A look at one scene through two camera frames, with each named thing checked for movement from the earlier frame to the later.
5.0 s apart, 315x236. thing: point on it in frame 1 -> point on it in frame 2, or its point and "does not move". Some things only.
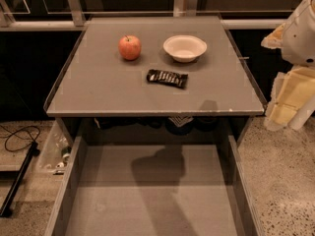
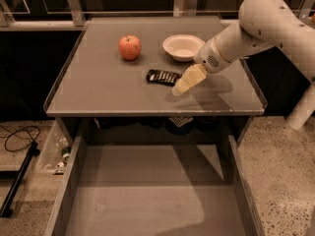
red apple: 129,47 does not move
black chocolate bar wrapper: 166,78 does not move
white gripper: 299,39 -> 207,58
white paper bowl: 185,48 does not move
